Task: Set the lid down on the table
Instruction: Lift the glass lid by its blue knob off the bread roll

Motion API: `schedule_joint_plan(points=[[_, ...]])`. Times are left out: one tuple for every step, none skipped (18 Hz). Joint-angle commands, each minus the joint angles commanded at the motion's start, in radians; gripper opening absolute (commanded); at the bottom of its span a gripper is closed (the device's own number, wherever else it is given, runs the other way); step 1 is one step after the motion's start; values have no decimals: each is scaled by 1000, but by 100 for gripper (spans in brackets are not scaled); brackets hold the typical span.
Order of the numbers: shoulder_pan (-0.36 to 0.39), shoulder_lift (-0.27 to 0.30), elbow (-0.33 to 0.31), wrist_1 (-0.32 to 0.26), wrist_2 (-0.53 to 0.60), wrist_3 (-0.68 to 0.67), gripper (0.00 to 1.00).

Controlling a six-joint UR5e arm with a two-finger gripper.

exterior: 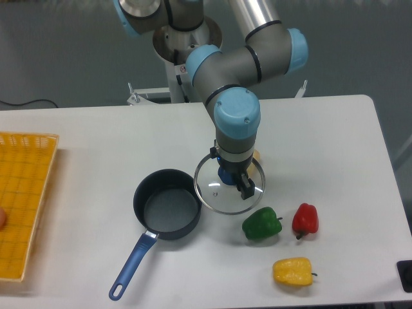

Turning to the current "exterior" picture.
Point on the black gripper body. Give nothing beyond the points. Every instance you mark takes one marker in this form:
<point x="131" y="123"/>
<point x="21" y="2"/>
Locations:
<point x="232" y="166"/>

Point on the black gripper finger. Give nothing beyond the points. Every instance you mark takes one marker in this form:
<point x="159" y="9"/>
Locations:
<point x="246" y="186"/>

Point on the glass lid with blue knob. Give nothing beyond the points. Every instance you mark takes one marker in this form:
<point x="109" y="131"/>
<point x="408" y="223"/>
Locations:
<point x="225" y="198"/>

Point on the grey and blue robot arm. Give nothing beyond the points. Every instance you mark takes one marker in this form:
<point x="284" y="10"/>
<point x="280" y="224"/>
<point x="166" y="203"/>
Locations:
<point x="235" y="112"/>

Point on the green bell pepper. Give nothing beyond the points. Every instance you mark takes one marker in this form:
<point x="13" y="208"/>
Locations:
<point x="262" y="224"/>

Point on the red bell pepper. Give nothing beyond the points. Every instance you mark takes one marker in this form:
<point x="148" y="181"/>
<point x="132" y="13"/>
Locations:
<point x="305" y="221"/>

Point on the yellow bell pepper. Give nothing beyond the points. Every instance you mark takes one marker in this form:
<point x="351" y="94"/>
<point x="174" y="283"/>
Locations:
<point x="294" y="271"/>

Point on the black device at table edge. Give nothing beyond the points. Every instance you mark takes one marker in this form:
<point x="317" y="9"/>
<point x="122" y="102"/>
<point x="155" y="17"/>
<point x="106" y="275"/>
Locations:
<point x="404" y="271"/>

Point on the yellow woven basket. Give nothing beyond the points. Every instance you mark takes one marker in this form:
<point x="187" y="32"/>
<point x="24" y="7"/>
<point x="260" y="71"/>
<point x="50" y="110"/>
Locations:
<point x="26" y="163"/>

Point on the dark saucepan with blue handle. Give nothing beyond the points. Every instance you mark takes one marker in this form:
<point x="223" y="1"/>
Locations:
<point x="167" y="206"/>

